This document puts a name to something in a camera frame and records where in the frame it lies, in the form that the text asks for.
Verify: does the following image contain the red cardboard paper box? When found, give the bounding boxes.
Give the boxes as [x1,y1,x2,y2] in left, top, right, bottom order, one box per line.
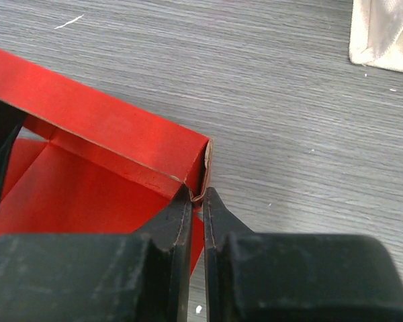
[0,43,216,279]

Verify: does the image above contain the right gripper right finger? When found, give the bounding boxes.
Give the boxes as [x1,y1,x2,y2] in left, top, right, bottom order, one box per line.
[203,188,403,321]

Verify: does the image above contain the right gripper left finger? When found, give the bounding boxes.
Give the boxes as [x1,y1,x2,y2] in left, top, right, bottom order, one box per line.
[0,186,193,321]

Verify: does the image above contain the beige canvas tote bag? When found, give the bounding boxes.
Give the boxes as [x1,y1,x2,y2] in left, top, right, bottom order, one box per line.
[349,0,403,72]

